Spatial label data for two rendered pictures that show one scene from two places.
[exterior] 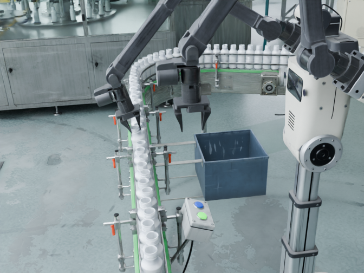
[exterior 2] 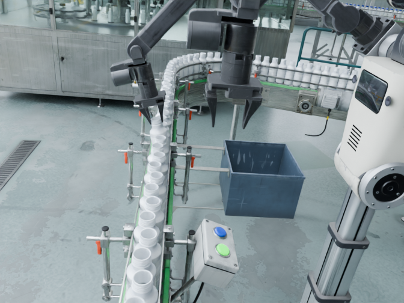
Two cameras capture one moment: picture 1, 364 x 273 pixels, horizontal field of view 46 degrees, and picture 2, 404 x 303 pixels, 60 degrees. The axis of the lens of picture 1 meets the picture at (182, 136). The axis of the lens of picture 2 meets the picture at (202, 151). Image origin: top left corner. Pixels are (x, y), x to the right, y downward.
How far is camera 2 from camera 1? 0.60 m
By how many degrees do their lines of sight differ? 2
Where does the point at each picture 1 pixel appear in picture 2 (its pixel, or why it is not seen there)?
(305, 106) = (385, 120)
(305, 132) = (375, 156)
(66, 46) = (116, 44)
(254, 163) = (287, 182)
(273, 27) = (350, 15)
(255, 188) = (283, 210)
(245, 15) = not seen: outside the picture
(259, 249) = (270, 267)
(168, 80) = (205, 39)
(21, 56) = (73, 47)
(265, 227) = (279, 244)
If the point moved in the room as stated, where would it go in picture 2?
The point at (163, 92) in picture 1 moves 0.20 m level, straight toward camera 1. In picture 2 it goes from (198, 94) to (196, 104)
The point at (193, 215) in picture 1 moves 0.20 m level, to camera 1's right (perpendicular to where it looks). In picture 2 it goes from (210, 247) to (299, 258)
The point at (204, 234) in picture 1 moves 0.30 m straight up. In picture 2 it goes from (222, 277) to (241, 160)
